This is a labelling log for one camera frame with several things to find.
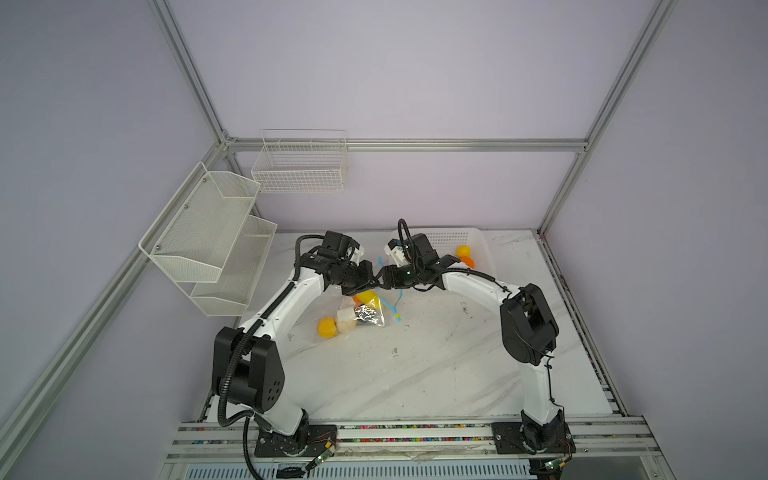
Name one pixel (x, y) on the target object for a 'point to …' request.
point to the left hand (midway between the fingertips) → (378, 284)
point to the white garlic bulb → (346, 320)
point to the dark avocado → (364, 312)
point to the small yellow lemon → (463, 251)
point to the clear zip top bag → (390, 312)
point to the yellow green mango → (369, 298)
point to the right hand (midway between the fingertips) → (376, 281)
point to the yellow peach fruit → (327, 327)
